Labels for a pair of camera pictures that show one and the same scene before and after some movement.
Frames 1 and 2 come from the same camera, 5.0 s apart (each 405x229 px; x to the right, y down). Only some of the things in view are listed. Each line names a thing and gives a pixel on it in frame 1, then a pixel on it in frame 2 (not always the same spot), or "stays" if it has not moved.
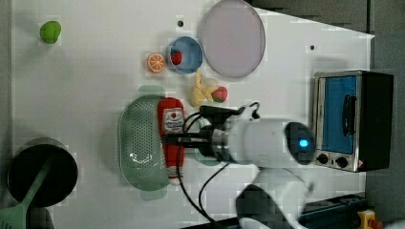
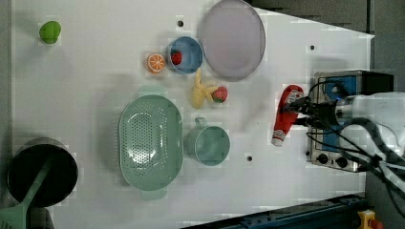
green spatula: x=15 y=217 stays
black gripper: x=212 y=142 to x=321 y=114
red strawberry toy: x=220 y=95 stays
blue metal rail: x=338 y=215 stays
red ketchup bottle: x=171 y=121 to x=285 y=119
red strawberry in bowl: x=176 y=56 stays
